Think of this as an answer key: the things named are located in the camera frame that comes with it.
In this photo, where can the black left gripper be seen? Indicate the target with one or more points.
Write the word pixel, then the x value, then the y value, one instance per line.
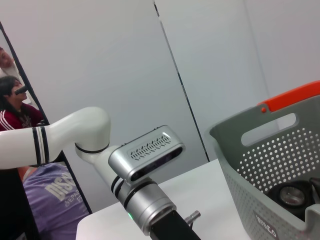
pixel 172 228

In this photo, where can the glass teacup black sleeve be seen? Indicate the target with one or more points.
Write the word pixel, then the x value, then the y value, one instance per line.
pixel 291 196

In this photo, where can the grey perforated storage bin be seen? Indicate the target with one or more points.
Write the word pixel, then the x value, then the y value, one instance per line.
pixel 237 175

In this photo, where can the person in purple shirt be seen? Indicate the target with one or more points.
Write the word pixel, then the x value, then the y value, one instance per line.
pixel 50 200

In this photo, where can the black computer tower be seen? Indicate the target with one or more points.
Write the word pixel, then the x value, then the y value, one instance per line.
pixel 12 212

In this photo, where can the person in maroon shirt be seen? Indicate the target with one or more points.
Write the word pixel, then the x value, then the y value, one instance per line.
pixel 15 117

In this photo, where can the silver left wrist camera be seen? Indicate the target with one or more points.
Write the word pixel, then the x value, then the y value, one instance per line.
pixel 140 155

